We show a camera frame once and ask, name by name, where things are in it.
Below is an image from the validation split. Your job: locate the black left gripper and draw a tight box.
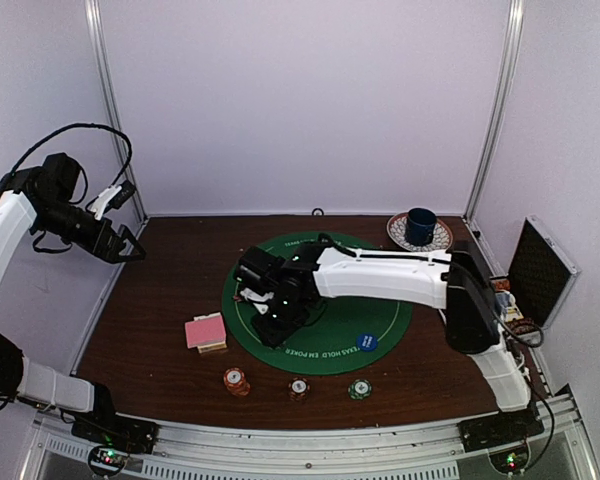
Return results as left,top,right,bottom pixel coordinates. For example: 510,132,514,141
32,197,146,263

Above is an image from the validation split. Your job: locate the red chip stack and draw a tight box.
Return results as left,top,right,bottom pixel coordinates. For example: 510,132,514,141
223,367,251,397

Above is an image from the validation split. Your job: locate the green 20 chip stack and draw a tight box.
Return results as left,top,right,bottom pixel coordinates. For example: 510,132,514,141
348,379,372,400

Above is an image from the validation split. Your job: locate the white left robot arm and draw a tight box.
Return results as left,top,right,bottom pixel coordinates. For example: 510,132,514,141
0,159,146,444

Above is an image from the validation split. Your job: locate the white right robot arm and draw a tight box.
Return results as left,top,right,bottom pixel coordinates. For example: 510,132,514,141
234,233,532,442

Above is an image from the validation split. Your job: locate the round green poker mat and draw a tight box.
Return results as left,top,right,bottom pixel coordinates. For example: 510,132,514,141
221,232,414,374

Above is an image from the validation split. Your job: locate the brown 100 chip stack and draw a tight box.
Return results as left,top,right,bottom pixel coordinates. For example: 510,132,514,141
288,377,310,401

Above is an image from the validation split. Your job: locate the playing card box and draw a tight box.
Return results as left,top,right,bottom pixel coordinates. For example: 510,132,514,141
194,312,227,353

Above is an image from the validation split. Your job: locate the blue small blind button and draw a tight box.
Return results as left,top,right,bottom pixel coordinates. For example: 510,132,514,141
356,333,379,352

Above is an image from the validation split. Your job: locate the red backed card deck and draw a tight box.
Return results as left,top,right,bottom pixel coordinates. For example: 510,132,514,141
184,313,226,349

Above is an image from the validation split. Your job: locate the dark blue mug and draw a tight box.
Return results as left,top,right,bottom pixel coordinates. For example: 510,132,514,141
405,207,437,246

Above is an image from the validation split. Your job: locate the patterned saucer plate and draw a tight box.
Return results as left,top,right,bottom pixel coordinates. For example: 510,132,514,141
386,212,454,252

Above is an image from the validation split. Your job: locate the aluminium poker chip case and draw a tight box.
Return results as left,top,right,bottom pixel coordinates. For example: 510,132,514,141
492,215,580,347

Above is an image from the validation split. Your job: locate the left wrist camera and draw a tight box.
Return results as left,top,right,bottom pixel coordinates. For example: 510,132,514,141
86,180,136,220

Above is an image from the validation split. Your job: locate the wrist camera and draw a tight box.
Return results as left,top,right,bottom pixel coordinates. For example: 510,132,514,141
233,246,285,304
86,180,136,220

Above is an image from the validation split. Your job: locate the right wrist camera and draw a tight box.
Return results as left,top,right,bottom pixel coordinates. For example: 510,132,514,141
233,246,285,304

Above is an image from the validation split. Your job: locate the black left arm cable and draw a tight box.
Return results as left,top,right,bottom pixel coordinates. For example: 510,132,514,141
9,123,133,196

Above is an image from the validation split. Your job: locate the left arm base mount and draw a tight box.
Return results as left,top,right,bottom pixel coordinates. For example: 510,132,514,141
68,384,158,479

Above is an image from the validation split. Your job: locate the aluminium table front rail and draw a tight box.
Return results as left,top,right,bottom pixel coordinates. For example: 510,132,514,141
15,394,600,479

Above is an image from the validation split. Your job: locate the left aluminium frame post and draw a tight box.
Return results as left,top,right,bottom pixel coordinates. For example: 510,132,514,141
83,0,148,224

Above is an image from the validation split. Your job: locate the aluminium frame post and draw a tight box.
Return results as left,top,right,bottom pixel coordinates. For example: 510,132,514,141
464,0,526,224
83,0,148,224

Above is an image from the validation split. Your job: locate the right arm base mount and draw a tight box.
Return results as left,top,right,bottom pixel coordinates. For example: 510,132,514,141
458,407,545,476

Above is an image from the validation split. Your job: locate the right aluminium frame post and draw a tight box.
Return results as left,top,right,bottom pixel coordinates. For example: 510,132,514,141
464,0,526,224

